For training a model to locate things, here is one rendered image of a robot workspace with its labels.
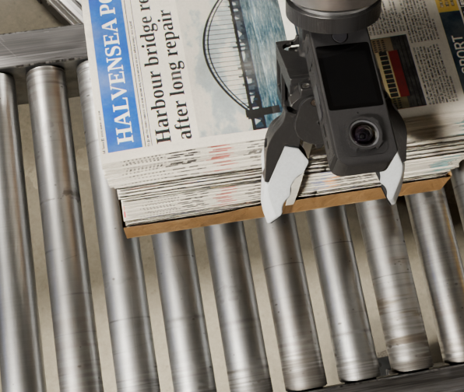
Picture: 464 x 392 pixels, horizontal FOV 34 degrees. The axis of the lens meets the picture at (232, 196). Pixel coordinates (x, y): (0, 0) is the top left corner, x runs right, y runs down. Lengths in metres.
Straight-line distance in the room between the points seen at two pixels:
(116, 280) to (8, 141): 0.22
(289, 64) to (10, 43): 0.49
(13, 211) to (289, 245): 0.33
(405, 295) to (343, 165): 0.43
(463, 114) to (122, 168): 0.32
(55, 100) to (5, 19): 1.00
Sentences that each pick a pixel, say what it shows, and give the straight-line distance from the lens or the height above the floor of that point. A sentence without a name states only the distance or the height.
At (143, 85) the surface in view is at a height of 1.05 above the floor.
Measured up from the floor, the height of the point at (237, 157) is 1.02.
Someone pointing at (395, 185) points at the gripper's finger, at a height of 1.06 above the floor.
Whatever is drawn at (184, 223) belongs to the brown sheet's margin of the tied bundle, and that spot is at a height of 0.86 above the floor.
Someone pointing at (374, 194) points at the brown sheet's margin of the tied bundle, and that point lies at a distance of 0.88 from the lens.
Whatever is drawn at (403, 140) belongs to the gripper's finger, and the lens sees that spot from 0.64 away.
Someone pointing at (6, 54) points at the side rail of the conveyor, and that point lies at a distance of 1.01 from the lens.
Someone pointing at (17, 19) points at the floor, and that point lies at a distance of 1.96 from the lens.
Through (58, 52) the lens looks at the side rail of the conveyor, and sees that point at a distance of 1.00.
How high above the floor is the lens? 1.68
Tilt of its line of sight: 75 degrees down
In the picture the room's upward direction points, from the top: 10 degrees clockwise
